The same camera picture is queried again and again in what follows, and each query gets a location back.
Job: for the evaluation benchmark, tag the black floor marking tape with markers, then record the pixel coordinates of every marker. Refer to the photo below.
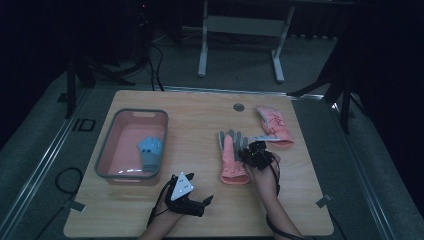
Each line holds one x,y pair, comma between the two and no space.
84,124

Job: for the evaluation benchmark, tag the black tripod stand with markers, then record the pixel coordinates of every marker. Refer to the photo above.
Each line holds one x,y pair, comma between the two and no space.
340,83
86,66

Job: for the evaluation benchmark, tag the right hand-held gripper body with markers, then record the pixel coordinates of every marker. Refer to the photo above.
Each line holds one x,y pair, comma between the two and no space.
261,155

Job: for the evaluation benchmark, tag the pink basin with grey rim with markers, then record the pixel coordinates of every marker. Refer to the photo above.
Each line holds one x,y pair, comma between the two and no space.
126,150

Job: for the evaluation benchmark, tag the grey table grommet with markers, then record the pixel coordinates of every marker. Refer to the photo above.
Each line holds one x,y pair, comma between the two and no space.
239,107

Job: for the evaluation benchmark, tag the metal floor rail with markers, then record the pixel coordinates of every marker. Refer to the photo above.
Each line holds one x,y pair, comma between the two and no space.
43,156
363,173

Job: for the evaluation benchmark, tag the person's right hand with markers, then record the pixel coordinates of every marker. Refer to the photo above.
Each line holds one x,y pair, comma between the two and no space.
265,180

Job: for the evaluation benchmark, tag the grey tape piece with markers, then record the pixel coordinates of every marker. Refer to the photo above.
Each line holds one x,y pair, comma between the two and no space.
76,206
324,200

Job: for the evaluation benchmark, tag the white desk frame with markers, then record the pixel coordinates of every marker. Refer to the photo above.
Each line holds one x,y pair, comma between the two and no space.
243,26

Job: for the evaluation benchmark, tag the person's left hand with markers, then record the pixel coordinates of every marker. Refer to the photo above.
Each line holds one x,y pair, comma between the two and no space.
165,213

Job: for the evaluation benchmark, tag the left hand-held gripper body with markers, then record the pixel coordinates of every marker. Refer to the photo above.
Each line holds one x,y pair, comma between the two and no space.
183,196

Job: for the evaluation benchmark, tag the pink knit glove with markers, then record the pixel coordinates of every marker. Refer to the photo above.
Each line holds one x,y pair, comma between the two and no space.
233,166
276,126

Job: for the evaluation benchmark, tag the blue knit glove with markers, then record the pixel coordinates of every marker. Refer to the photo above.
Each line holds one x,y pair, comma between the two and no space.
150,151

